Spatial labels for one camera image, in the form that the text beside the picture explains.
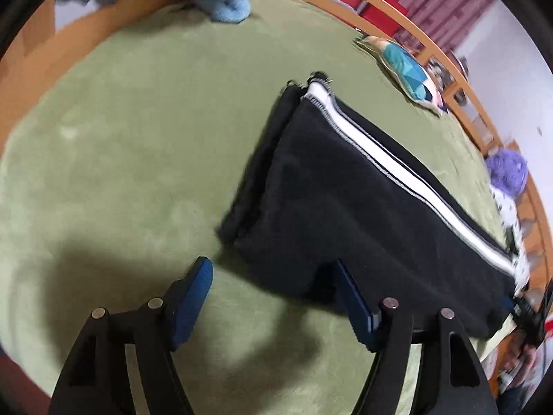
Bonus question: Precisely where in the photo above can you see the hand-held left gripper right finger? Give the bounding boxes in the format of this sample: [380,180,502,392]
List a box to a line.
[334,260,498,415]

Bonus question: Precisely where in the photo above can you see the white spotted cloth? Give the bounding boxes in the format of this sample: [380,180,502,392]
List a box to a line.
[491,186,533,288]

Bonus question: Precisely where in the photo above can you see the red box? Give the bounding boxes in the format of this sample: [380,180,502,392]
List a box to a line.
[358,0,409,37]

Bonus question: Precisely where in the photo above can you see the purple plush toy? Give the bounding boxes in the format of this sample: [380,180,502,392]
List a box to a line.
[485,147,528,196]

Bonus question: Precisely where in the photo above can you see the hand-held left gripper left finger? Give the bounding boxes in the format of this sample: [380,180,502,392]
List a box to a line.
[48,256,214,415]

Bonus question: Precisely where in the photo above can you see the colourful patterned pillow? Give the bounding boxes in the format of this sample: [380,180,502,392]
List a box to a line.
[354,35,447,117]

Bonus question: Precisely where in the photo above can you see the black pants with white stripe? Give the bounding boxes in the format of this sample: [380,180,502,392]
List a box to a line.
[220,71,521,340]

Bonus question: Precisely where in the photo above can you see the wooden bed frame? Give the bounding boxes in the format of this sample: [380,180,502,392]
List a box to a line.
[0,0,553,277]

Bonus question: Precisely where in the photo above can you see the green blanket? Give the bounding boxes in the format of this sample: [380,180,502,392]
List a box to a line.
[0,0,516,415]

